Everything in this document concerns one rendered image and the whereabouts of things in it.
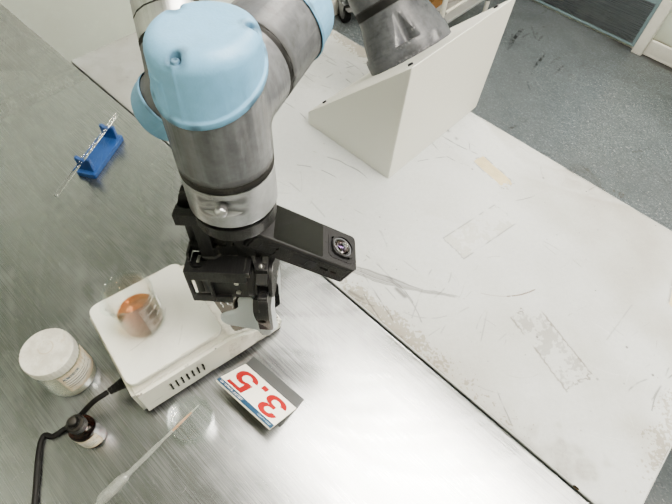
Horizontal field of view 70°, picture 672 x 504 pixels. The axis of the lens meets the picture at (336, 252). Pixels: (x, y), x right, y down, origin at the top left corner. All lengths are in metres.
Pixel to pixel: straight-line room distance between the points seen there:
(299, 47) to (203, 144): 0.11
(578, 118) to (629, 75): 0.53
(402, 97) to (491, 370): 0.41
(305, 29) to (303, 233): 0.18
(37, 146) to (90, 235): 0.23
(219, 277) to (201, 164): 0.14
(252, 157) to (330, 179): 0.50
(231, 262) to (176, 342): 0.17
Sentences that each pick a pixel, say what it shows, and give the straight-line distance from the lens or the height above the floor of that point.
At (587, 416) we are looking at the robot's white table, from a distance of 0.74.
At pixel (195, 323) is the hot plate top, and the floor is 0.99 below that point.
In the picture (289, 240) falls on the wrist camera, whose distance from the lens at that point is 0.45.
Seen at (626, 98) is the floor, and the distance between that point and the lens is 2.99.
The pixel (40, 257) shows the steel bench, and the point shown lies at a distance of 0.84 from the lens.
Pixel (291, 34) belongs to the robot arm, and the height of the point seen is 1.31.
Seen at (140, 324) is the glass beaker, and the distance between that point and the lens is 0.58.
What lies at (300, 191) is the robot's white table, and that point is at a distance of 0.82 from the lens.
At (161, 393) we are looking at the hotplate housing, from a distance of 0.64.
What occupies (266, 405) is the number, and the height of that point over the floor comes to 0.93.
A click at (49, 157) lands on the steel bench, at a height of 0.90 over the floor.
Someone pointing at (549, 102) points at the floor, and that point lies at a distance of 2.74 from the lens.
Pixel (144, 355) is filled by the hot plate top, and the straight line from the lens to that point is 0.60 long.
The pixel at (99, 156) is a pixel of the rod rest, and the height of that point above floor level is 0.91.
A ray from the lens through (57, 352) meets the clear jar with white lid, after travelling 0.65.
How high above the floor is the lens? 1.52
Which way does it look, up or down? 56 degrees down
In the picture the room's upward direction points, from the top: 6 degrees clockwise
